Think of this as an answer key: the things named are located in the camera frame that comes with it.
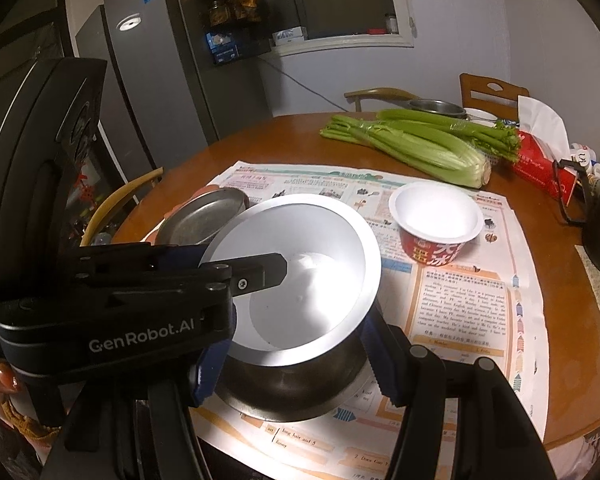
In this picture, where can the steel pot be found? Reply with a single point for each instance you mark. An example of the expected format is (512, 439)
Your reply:
(437, 108)

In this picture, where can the red tissue pack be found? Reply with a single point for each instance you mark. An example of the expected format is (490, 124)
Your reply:
(535, 160)

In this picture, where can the person's left hand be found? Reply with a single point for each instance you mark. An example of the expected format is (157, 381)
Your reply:
(2, 377)

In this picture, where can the steel wide-rimmed bowl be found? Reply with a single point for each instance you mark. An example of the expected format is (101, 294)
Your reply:
(290, 385)

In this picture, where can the square-back wooden chair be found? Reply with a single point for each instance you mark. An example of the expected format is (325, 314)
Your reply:
(485, 92)

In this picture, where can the small red paper bowl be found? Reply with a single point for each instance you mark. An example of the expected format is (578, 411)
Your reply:
(435, 215)

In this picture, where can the blue box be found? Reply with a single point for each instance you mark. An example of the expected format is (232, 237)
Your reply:
(221, 47)

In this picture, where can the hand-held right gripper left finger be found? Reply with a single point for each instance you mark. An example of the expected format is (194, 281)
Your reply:
(207, 375)

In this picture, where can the white flat box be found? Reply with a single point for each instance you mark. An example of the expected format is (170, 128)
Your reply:
(290, 35)

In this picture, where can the printed newspaper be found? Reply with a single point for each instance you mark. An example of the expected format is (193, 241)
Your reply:
(460, 310)

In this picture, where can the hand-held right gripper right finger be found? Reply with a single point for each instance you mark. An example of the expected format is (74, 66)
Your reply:
(380, 360)

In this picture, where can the grey refrigerator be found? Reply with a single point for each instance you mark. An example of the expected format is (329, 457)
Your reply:
(180, 60)

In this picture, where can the white bowl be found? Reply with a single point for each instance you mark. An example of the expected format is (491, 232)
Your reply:
(480, 115)

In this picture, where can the steel flat-bottomed pan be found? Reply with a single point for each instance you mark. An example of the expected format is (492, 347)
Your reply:
(200, 220)

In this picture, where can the curved-back wooden chair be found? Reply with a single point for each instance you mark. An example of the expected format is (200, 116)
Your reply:
(380, 94)
(115, 200)

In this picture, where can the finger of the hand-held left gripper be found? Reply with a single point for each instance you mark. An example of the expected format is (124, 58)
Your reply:
(260, 272)
(130, 256)

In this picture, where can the small white bottle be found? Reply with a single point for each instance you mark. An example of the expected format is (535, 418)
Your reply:
(391, 22)

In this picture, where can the celery bunch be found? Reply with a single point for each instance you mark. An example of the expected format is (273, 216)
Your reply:
(455, 127)
(420, 152)

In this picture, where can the small white jar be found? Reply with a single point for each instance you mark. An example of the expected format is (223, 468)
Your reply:
(587, 157)

